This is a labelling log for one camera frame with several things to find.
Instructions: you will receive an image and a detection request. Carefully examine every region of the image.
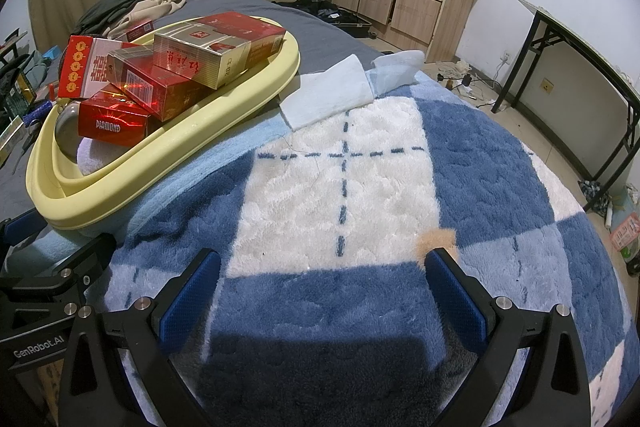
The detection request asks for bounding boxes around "red and white box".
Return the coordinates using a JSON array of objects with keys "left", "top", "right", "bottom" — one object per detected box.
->
[{"left": 57, "top": 35, "right": 141, "bottom": 100}]

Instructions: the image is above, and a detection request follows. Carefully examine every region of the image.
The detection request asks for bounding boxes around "dark grey clothes pile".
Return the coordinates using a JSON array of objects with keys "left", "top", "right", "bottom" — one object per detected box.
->
[{"left": 72, "top": 0, "right": 151, "bottom": 35}]

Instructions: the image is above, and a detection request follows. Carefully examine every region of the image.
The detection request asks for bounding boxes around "dark red barcode carton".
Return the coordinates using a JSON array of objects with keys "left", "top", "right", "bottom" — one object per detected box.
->
[{"left": 106, "top": 46, "right": 211, "bottom": 120}]

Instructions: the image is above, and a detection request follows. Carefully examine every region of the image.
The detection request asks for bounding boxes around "gold and black box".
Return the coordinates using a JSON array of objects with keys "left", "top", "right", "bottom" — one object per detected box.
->
[{"left": 12, "top": 72, "right": 38, "bottom": 105}]

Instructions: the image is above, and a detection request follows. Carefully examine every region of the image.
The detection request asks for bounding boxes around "lavender round plush puff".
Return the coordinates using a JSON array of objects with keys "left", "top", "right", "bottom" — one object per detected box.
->
[{"left": 75, "top": 137, "right": 136, "bottom": 178}]

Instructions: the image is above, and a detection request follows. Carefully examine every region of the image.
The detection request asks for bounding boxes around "crumpled beige cloth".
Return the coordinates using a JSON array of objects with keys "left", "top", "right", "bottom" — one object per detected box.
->
[{"left": 107, "top": 0, "right": 190, "bottom": 40}]

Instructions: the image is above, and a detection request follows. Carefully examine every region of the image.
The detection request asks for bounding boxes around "pink paper bag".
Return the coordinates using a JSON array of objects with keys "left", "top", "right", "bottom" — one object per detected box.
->
[{"left": 609, "top": 212, "right": 640, "bottom": 250}]

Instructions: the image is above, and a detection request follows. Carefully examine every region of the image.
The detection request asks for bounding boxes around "cartoon compact case black heart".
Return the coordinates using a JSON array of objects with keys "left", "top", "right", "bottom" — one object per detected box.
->
[{"left": 54, "top": 101, "right": 83, "bottom": 158}]

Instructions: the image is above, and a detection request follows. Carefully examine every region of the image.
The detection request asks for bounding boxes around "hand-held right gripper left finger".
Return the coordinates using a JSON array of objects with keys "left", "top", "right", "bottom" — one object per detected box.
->
[{"left": 60, "top": 248, "right": 223, "bottom": 427}]

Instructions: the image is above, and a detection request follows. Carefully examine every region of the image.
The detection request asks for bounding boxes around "grey bed sheet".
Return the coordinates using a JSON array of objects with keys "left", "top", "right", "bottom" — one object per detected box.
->
[{"left": 0, "top": 0, "right": 401, "bottom": 228}]

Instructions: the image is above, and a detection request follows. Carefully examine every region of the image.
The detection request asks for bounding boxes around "small red box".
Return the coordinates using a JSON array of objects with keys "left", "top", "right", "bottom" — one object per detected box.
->
[{"left": 122, "top": 19, "right": 155, "bottom": 44}]

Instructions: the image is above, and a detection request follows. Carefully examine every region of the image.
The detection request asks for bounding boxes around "gold and red carton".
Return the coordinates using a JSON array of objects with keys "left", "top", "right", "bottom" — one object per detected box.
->
[{"left": 152, "top": 14, "right": 287, "bottom": 90}]

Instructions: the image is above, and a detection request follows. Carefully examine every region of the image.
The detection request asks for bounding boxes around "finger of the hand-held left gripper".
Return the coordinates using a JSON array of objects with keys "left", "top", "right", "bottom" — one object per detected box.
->
[
  {"left": 47, "top": 233, "right": 117, "bottom": 304},
  {"left": 0, "top": 209, "right": 51, "bottom": 249}
]

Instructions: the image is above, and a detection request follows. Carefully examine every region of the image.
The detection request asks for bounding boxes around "white power strip with cables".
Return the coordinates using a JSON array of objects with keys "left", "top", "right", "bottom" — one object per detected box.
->
[{"left": 430, "top": 59, "right": 501, "bottom": 108}]

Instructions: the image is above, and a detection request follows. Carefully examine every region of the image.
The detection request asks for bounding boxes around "white towel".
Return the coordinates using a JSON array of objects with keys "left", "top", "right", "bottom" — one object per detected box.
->
[
  {"left": 369, "top": 50, "right": 426, "bottom": 98},
  {"left": 279, "top": 54, "right": 376, "bottom": 131}
]

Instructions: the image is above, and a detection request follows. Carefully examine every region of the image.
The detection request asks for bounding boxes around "blue grip tool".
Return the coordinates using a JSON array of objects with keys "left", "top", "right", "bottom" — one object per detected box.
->
[{"left": 20, "top": 101, "right": 55, "bottom": 122}]

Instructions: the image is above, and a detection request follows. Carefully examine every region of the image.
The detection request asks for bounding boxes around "open black suitcase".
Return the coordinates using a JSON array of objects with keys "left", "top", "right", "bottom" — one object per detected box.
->
[{"left": 272, "top": 0, "right": 373, "bottom": 30}]

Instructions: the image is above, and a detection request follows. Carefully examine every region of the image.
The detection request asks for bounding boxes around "black folding table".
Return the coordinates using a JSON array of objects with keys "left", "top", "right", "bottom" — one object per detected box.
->
[{"left": 491, "top": 0, "right": 640, "bottom": 212}]

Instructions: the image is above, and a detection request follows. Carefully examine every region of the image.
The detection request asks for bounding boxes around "checkered cloth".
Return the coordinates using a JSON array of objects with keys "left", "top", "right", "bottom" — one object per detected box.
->
[{"left": 577, "top": 179, "right": 613, "bottom": 208}]

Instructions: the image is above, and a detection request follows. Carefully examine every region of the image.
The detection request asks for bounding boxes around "blue checkered plush blanket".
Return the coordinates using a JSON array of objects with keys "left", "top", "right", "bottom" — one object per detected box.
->
[{"left": 30, "top": 72, "right": 633, "bottom": 427}]

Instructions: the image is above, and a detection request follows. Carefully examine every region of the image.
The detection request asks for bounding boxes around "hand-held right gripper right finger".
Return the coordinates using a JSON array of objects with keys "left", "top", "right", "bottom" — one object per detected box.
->
[{"left": 424, "top": 248, "right": 593, "bottom": 427}]

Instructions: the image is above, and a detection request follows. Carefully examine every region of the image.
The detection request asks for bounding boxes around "yellow plastic tray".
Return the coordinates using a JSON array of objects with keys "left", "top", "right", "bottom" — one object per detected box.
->
[{"left": 26, "top": 14, "right": 301, "bottom": 233}]

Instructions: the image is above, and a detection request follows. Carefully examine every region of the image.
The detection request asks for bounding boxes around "red cigarette box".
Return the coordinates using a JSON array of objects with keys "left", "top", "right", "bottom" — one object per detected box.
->
[{"left": 77, "top": 91, "right": 151, "bottom": 148}]

